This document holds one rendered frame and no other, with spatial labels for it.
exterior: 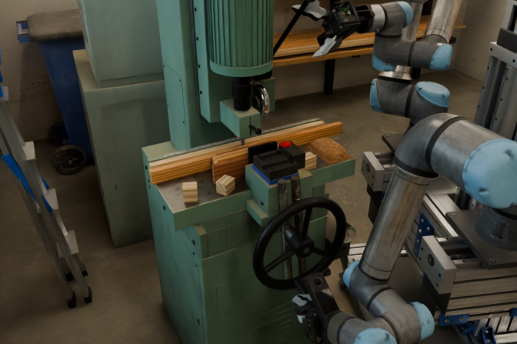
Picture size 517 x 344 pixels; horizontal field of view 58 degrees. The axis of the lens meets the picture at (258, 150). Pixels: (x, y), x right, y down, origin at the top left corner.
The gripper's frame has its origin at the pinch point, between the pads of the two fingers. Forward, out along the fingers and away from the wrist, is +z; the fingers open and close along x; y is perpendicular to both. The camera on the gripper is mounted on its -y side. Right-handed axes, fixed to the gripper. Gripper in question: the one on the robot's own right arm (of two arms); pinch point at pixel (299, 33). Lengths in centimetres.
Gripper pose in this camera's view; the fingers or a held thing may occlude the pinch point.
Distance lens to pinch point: 127.4
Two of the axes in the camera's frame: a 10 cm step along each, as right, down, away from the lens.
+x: 3.4, 9.2, -2.1
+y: 3.3, -3.2, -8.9
